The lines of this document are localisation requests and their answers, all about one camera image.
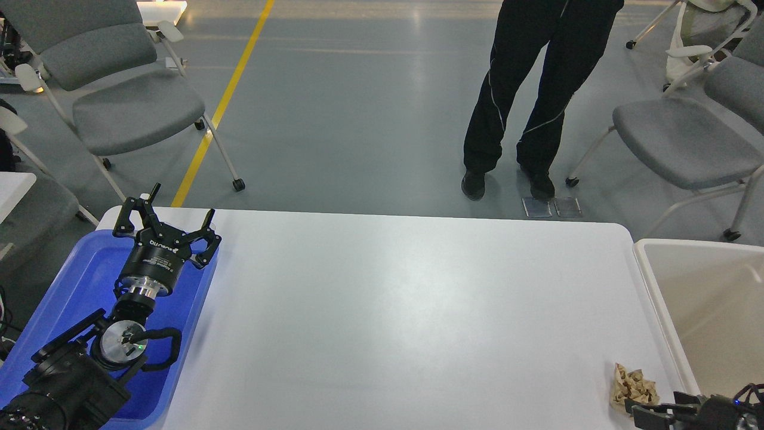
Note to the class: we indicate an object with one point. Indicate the metal floor socket plate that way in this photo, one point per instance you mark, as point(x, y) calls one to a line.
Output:
point(534, 208)

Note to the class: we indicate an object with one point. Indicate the white table left edge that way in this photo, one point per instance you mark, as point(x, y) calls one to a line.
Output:
point(14, 186)

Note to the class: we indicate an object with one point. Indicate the beige plastic bin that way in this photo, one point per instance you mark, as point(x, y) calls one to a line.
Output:
point(708, 298)

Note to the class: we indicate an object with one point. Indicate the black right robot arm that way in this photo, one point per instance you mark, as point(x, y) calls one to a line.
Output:
point(749, 397)

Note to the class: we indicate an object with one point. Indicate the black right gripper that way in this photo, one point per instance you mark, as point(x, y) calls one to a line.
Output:
point(714, 413)

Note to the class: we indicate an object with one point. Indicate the grey chair left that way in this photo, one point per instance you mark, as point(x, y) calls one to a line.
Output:
point(142, 93)

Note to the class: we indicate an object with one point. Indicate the brown paper ball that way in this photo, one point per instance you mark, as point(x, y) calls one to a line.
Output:
point(631, 385)

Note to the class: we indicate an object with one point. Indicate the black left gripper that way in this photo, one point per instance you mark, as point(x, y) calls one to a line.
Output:
point(156, 261)

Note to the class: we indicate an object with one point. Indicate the white chair far right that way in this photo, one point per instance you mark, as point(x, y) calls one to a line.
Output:
point(705, 33)

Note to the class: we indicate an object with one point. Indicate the grey chair right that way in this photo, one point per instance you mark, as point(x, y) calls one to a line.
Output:
point(693, 149)

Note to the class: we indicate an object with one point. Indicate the grey chair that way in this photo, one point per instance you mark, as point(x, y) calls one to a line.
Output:
point(693, 149)
point(142, 93)

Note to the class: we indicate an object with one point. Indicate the blue plastic tray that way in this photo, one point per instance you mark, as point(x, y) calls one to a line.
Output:
point(85, 284)

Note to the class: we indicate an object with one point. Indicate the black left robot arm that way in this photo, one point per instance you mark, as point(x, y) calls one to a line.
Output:
point(112, 332)

